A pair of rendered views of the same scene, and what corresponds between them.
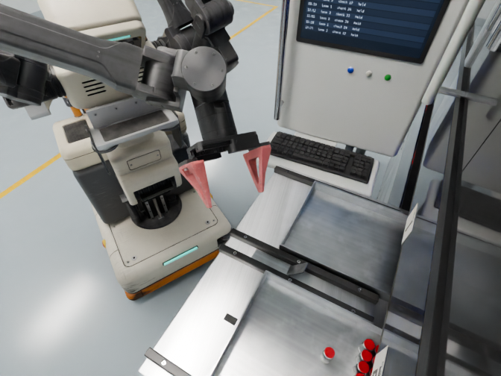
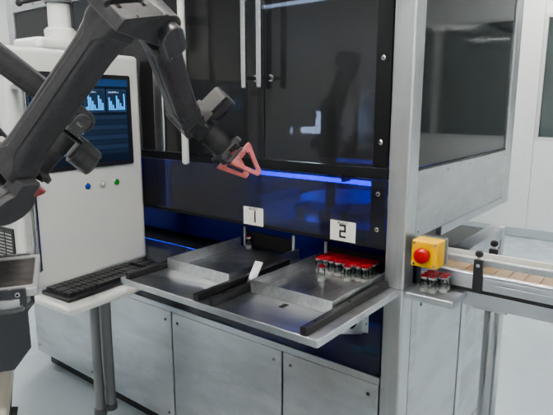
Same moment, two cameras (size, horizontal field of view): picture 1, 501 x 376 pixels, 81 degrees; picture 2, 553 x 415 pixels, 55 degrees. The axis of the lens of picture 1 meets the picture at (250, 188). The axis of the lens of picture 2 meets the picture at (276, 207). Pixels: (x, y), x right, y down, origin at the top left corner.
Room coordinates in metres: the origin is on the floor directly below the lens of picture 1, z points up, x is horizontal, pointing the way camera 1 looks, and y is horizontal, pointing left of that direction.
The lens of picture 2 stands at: (0.04, 1.30, 1.38)
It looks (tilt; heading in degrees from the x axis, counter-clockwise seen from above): 11 degrees down; 279
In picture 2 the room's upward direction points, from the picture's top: straight up
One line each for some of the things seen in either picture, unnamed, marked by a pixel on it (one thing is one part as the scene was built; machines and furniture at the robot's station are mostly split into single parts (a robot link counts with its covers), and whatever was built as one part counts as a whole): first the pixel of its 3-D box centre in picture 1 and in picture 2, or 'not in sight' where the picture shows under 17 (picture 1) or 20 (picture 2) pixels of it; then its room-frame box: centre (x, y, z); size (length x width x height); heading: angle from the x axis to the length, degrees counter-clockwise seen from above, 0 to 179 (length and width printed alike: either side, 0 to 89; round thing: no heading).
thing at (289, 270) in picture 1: (278, 259); (243, 277); (0.36, -0.07, 0.91); 0.14 x 0.03 x 0.06; 61
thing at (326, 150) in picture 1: (318, 154); (109, 277); (0.86, -0.26, 0.82); 0.40 x 0.14 x 0.02; 65
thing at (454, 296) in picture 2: not in sight; (438, 293); (-0.17, -0.14, 0.87); 0.14 x 0.13 x 0.02; 62
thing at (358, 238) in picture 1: (356, 237); (235, 258); (0.44, -0.29, 0.90); 0.34 x 0.26 x 0.04; 62
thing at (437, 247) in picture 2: not in sight; (429, 251); (-0.14, -0.11, 1.00); 0.08 x 0.07 x 0.07; 62
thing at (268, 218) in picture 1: (308, 283); (262, 282); (0.32, -0.14, 0.87); 0.70 x 0.48 x 0.02; 152
